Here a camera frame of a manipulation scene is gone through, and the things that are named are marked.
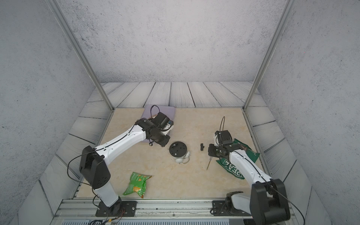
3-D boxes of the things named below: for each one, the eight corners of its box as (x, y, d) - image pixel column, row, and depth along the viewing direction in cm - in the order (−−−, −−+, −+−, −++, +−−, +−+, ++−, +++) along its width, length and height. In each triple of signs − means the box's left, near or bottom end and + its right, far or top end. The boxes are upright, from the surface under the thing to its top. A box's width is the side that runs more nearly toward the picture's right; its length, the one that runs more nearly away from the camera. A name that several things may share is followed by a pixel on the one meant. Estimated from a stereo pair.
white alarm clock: (177, 168, 89) (177, 164, 85) (167, 149, 98) (166, 145, 94) (192, 159, 93) (193, 156, 89) (181, 142, 101) (181, 138, 98)
